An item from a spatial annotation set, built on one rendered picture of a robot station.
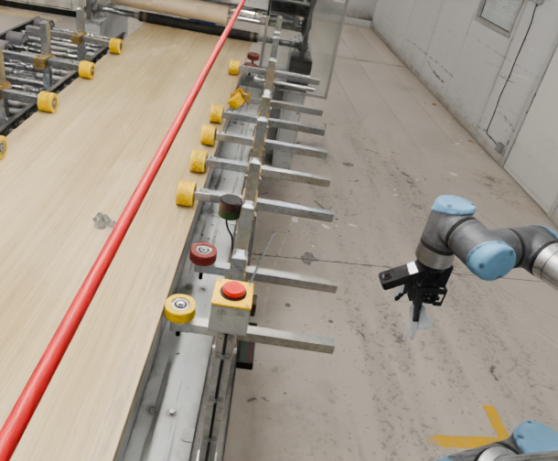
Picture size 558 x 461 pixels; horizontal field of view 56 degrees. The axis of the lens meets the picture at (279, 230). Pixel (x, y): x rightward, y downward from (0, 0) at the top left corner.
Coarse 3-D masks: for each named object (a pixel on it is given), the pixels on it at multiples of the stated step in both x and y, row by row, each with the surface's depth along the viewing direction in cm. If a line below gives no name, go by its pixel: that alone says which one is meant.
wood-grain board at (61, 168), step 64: (128, 64) 286; (192, 64) 305; (64, 128) 208; (128, 128) 218; (192, 128) 229; (0, 192) 163; (64, 192) 169; (128, 192) 176; (0, 256) 138; (64, 256) 143; (128, 256) 148; (0, 320) 120; (128, 320) 127; (0, 384) 106; (64, 384) 109; (128, 384) 112; (64, 448) 97
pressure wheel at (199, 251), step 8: (192, 248) 155; (200, 248) 156; (208, 248) 157; (216, 248) 157; (192, 256) 154; (200, 256) 152; (208, 256) 153; (216, 256) 156; (200, 264) 154; (208, 264) 154
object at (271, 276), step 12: (216, 264) 158; (228, 264) 159; (264, 276) 158; (276, 276) 158; (288, 276) 159; (300, 276) 160; (312, 276) 161; (312, 288) 160; (324, 288) 160; (336, 288) 160
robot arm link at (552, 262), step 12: (516, 228) 116; (528, 228) 117; (540, 228) 118; (528, 240) 113; (540, 240) 113; (552, 240) 113; (528, 252) 113; (540, 252) 111; (552, 252) 110; (528, 264) 114; (540, 264) 111; (552, 264) 109; (540, 276) 112; (552, 276) 109
